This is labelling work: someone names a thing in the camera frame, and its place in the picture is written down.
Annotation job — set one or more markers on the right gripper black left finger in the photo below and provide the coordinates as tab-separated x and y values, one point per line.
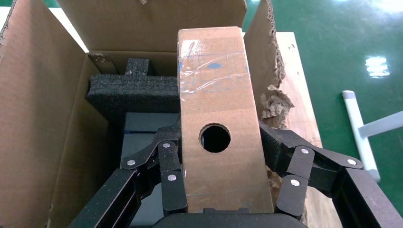
116	195

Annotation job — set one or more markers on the big open cardboard box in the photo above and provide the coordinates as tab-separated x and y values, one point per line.
41	110

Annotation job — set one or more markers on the wooden board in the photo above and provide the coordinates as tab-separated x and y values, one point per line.
299	104

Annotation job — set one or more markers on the grey floor stand bar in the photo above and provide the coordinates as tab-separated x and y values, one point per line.
384	124

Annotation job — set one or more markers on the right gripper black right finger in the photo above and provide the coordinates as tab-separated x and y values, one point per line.
355	195

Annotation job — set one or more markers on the dark grey inner slab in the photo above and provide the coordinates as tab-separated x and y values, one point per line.
141	132

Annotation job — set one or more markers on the small cardboard box with hole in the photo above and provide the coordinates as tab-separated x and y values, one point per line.
217	104

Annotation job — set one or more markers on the black foam block with bump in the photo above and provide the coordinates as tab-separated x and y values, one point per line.
135	91

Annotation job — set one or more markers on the white floor stand tube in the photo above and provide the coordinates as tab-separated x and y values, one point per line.
357	126

